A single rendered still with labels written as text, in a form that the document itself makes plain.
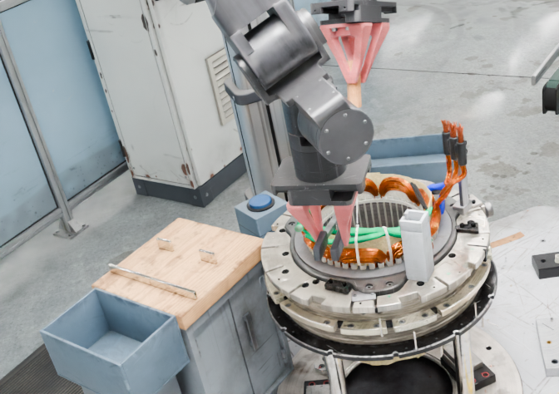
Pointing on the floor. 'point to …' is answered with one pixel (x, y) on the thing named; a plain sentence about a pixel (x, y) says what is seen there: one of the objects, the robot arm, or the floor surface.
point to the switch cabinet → (162, 85)
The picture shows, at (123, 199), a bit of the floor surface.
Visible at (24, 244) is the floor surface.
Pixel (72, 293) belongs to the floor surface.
